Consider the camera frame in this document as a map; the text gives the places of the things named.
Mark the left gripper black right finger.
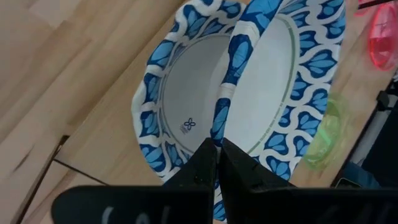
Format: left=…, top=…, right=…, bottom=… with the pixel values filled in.
left=219, top=138, right=398, bottom=224

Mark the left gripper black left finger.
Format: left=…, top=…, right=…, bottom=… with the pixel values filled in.
left=51, top=138, right=218, bottom=224

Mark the blue patterned paper plate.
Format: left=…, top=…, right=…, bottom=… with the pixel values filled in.
left=131, top=0, right=249, bottom=183

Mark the green clear plastic plate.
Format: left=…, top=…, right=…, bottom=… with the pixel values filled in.
left=302, top=92, right=351, bottom=171

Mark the white bowl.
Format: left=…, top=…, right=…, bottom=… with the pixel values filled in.
left=210, top=0, right=346, bottom=223

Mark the red clear plastic plate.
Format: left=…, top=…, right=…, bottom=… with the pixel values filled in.
left=368, top=2, right=398, bottom=72

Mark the grey metal bar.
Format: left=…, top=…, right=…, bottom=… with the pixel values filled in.
left=349, top=93, right=397, bottom=166

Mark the black metal rig frame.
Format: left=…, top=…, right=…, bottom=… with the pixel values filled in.
left=331, top=79, right=398, bottom=189

